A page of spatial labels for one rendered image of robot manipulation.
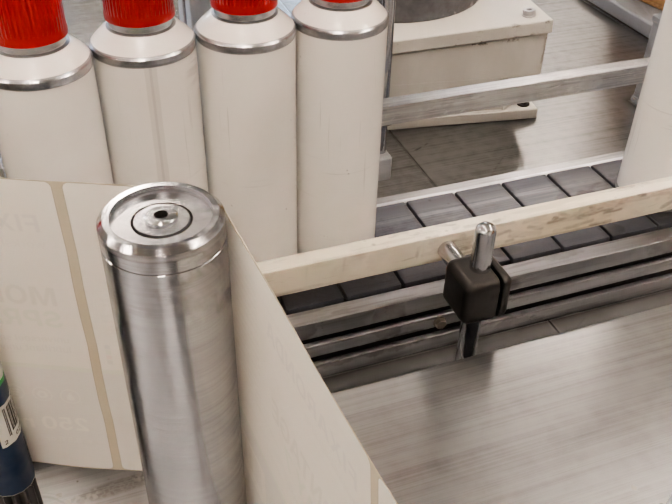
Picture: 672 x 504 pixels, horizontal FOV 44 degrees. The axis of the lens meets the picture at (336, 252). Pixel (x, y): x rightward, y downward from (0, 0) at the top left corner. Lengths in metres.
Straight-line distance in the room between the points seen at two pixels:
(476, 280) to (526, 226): 0.08
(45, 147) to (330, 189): 0.16
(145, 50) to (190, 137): 0.05
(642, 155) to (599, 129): 0.22
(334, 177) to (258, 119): 0.06
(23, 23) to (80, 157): 0.07
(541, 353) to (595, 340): 0.04
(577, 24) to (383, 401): 0.69
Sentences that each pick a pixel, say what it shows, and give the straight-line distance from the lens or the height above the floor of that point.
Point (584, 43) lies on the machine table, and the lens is 1.00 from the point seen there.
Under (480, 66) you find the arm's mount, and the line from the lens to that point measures 0.78.
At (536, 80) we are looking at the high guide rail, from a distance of 0.59.
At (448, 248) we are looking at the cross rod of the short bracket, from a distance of 0.50.
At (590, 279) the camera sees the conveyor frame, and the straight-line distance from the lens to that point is 0.58.
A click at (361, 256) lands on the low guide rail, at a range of 0.48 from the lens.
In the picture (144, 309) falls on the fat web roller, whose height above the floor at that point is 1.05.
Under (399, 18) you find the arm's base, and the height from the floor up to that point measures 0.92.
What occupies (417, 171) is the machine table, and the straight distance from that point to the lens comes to 0.72.
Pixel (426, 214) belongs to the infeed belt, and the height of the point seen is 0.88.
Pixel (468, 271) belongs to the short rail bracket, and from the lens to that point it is 0.47.
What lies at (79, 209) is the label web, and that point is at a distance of 0.28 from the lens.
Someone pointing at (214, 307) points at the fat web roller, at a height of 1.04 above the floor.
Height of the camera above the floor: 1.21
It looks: 38 degrees down
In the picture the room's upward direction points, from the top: 2 degrees clockwise
